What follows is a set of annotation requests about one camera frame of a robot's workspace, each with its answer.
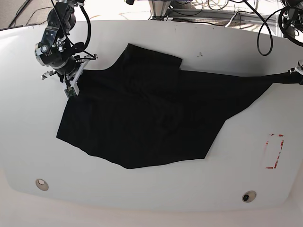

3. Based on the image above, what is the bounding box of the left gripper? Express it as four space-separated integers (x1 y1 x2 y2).
288 60 303 85

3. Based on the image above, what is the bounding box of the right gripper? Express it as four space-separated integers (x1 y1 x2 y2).
41 54 98 91

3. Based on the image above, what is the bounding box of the black t-shirt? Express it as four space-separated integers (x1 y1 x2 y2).
56 44 303 169

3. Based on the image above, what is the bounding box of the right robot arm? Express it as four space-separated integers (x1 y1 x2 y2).
35 0 98 97

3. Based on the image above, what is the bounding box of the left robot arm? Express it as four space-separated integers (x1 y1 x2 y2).
255 0 303 56

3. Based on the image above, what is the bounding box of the red tape rectangle marking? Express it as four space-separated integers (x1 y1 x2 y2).
262 134 285 169

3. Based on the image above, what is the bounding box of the left table grommet hole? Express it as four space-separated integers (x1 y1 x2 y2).
35 179 49 191

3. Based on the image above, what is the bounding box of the table grommet hole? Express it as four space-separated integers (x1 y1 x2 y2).
242 191 257 203
35 179 49 191

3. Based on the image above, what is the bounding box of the right table grommet hole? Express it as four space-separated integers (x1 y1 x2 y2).
242 191 257 203

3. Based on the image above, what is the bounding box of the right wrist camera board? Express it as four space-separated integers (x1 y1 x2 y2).
64 87 77 99

